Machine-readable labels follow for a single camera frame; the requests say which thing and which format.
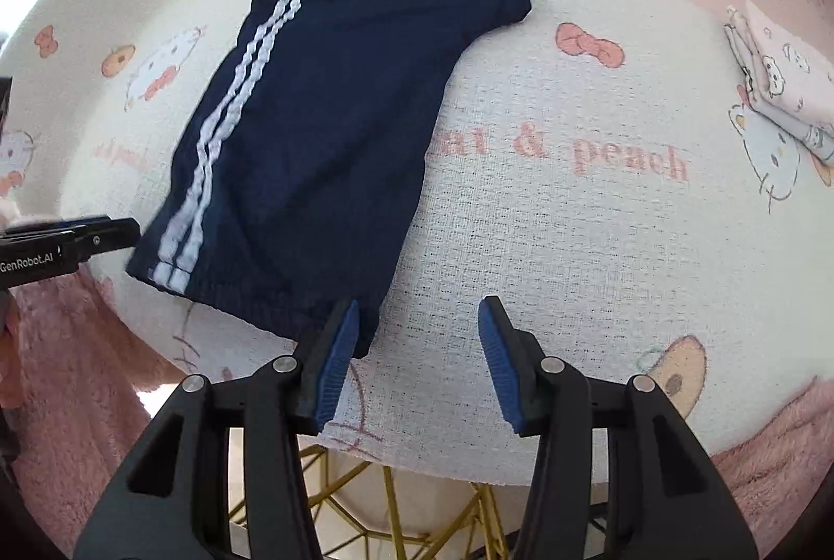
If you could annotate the folded pink printed cloth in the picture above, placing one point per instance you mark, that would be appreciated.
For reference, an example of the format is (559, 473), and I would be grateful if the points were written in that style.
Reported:
(788, 71)

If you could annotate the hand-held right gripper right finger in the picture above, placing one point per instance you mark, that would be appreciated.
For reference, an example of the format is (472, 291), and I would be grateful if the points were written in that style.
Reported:
(498, 364)

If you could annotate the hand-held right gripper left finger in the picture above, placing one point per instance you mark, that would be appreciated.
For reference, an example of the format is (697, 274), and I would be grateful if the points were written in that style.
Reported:
(339, 351)

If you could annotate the pink fluffy clothing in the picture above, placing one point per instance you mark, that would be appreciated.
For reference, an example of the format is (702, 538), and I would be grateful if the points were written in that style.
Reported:
(65, 351)

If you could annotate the pink cat printed blanket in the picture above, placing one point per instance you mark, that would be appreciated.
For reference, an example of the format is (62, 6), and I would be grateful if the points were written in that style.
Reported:
(586, 240)

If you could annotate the navy striped shorts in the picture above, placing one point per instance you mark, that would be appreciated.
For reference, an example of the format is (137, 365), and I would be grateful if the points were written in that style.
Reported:
(313, 143)

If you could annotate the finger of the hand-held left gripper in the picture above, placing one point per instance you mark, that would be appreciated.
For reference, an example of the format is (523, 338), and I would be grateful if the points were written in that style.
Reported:
(107, 237)
(65, 225)

